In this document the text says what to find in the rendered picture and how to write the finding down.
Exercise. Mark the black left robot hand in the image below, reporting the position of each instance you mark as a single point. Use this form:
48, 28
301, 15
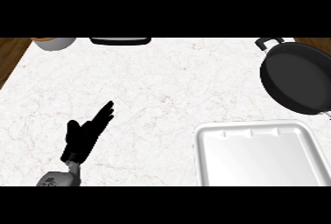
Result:
84, 134

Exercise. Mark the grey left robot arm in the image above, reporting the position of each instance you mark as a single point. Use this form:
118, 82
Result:
63, 177

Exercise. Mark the white rectangular tray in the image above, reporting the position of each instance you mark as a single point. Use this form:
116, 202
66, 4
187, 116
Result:
258, 154

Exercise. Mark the black pot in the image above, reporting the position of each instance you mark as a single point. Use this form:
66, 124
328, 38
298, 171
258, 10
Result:
297, 78

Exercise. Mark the grey bowl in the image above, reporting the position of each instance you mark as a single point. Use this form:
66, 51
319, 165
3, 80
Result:
53, 42

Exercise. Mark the black flat appliance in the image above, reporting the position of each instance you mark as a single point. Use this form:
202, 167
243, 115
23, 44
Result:
119, 40

